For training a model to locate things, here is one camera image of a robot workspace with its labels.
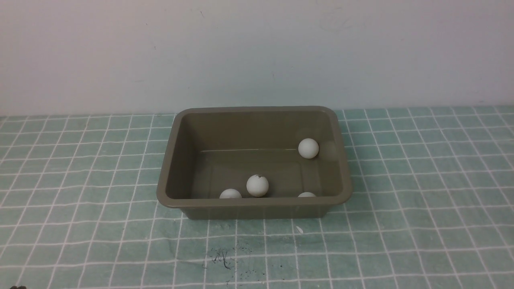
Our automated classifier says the white ping-pong ball with mark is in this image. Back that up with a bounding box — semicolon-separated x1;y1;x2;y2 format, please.
246;175;269;197

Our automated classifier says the olive green plastic bin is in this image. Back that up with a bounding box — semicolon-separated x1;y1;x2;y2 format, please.
156;106;354;220

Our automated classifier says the green checkered tablecloth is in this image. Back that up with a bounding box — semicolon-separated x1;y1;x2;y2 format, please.
0;106;514;289

